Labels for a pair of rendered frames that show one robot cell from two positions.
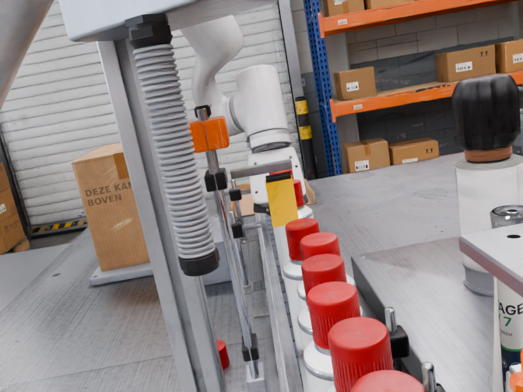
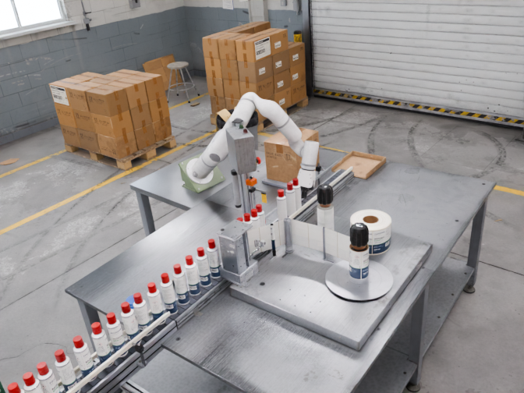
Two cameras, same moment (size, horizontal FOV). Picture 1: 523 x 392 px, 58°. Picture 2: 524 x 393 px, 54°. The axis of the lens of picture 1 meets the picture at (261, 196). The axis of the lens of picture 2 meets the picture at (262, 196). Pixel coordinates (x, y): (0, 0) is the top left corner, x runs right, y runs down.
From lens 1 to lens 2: 2.31 m
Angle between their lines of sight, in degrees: 40
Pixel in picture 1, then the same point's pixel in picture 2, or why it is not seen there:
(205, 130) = (249, 182)
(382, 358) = not seen: hidden behind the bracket
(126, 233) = (276, 170)
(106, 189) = (272, 154)
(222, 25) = (291, 135)
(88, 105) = (372, 9)
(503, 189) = (320, 214)
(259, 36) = not seen: outside the picture
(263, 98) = (306, 154)
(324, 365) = not seen: hidden behind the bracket
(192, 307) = (246, 210)
